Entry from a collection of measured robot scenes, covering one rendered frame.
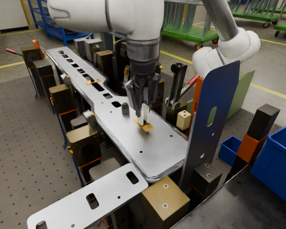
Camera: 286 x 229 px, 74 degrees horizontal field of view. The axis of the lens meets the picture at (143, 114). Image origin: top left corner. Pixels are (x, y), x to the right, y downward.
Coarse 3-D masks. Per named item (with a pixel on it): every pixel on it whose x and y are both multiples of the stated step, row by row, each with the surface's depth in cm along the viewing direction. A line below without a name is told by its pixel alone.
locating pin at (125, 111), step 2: (124, 102) 76; (122, 104) 76; (124, 104) 76; (126, 104) 76; (122, 106) 76; (124, 106) 76; (126, 106) 76; (128, 106) 77; (122, 108) 76; (124, 108) 76; (126, 108) 76; (128, 108) 77; (122, 110) 77; (124, 110) 76; (126, 110) 77; (128, 110) 78; (122, 112) 78; (124, 112) 77; (126, 112) 77; (128, 112) 78; (124, 114) 78; (126, 114) 78
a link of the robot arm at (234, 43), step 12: (204, 0) 93; (216, 0) 91; (216, 12) 96; (228, 12) 97; (216, 24) 101; (228, 24) 100; (228, 36) 105; (240, 36) 105; (252, 36) 107; (228, 48) 109; (240, 48) 108; (252, 48) 108; (228, 60) 114; (240, 60) 114
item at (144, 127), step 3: (135, 120) 70; (144, 120) 69; (138, 123) 69; (144, 123) 68; (147, 123) 69; (141, 126) 67; (144, 126) 67; (147, 126) 67; (150, 126) 67; (144, 129) 66; (147, 129) 66
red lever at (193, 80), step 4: (196, 76) 73; (192, 80) 73; (196, 80) 73; (188, 84) 74; (192, 84) 73; (184, 88) 74; (188, 88) 73; (184, 92) 73; (180, 96) 73; (172, 100) 73; (172, 104) 73
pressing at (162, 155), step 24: (72, 72) 111; (96, 72) 111; (96, 96) 89; (120, 96) 89; (120, 120) 75; (120, 144) 65; (144, 144) 64; (168, 144) 64; (144, 168) 56; (168, 168) 57
